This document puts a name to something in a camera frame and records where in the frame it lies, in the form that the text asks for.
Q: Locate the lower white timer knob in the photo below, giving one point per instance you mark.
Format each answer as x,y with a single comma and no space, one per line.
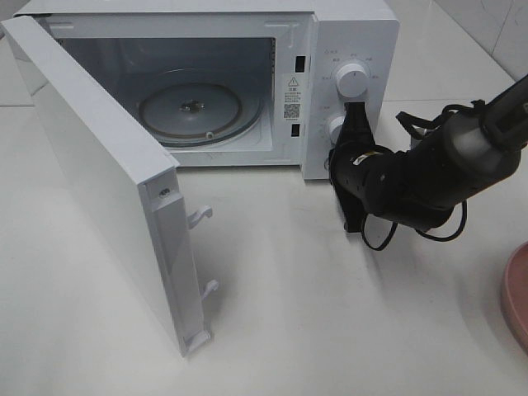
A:
334,127

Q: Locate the white microwave door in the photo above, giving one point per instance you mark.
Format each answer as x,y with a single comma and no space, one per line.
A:
123,179

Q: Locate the glass microwave turntable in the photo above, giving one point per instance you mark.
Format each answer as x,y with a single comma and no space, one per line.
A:
195,107

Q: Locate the upper white power knob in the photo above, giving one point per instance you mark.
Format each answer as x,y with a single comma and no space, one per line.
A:
352,79

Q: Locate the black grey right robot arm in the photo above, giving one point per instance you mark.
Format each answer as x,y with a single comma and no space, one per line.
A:
463,151

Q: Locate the pink round plate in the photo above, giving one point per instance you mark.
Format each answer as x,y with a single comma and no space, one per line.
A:
514,295

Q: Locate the white microwave oven body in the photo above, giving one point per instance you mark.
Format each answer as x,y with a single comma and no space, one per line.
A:
294,47

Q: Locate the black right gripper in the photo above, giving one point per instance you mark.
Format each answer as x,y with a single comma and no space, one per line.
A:
368,179

